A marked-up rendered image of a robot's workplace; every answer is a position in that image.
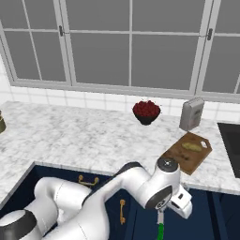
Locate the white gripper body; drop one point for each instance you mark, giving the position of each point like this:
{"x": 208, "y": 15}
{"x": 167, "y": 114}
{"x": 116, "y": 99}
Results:
{"x": 184, "y": 208}

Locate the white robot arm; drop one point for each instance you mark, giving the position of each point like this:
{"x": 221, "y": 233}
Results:
{"x": 93, "y": 206}

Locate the wooden cutting board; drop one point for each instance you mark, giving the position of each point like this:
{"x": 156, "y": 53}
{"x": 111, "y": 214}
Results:
{"x": 193, "y": 157}

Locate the brown potato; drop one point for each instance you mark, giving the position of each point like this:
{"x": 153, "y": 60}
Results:
{"x": 192, "y": 146}

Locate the navy cupboard door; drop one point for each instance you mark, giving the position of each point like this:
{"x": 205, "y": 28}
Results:
{"x": 200, "y": 218}
{"x": 128, "y": 215}

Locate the black hob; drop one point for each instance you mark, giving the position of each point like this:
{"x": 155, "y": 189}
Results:
{"x": 232, "y": 146}

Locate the grey toaster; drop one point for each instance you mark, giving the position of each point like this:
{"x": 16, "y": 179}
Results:
{"x": 191, "y": 114}

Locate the black bowl of red cherries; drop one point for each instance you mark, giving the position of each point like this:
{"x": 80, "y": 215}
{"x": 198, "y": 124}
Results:
{"x": 146, "y": 112}

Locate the navy drawer front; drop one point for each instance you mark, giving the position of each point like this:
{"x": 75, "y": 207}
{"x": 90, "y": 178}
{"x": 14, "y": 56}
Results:
{"x": 62, "y": 172}

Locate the grey framed window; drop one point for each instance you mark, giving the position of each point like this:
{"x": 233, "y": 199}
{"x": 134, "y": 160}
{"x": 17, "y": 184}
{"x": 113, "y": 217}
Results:
{"x": 131, "y": 47}

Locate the dark window latch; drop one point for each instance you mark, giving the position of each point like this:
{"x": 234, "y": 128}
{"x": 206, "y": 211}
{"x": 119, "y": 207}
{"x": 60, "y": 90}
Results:
{"x": 61, "y": 31}
{"x": 209, "y": 34}

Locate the olive green jar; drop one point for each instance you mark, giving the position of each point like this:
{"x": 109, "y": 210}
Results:
{"x": 1, "y": 124}

